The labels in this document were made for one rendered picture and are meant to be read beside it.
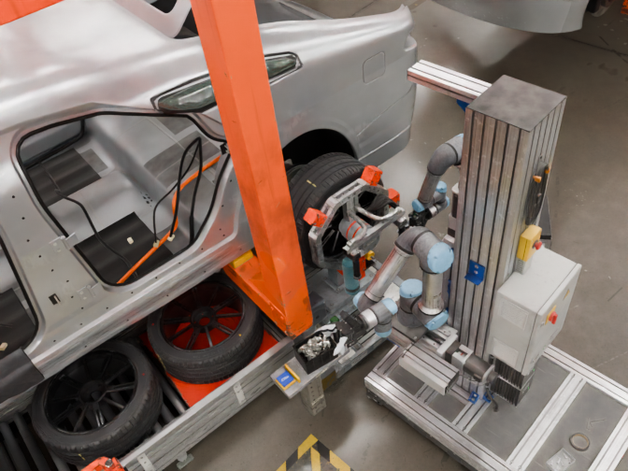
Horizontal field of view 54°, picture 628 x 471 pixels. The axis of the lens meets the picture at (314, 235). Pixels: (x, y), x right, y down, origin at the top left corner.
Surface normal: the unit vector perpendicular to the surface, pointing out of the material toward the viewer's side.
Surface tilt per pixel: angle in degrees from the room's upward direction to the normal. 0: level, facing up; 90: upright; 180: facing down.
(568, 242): 0
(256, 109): 90
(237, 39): 90
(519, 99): 0
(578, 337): 0
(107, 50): 9
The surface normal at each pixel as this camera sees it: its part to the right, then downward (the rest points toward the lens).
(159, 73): 0.31, -0.33
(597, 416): -0.11, -0.69
